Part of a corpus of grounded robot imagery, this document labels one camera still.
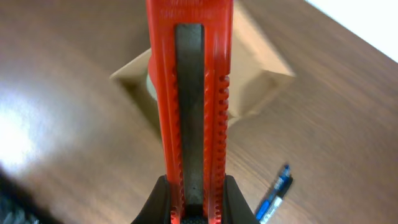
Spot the beige masking tape roll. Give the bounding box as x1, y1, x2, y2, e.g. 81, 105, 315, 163
146, 74, 157, 101

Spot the blue pen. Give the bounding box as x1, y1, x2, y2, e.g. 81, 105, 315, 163
256, 164, 290, 221

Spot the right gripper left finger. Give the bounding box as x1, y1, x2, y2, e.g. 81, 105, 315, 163
131, 175, 171, 224

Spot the orange utility knife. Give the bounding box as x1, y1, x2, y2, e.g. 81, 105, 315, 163
146, 0, 233, 223

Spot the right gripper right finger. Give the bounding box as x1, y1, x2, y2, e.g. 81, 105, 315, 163
222, 175, 259, 224

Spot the black white marker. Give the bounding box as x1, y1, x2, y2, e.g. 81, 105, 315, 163
259, 176, 294, 224

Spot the cardboard box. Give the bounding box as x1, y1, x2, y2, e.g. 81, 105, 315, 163
110, 1, 296, 134

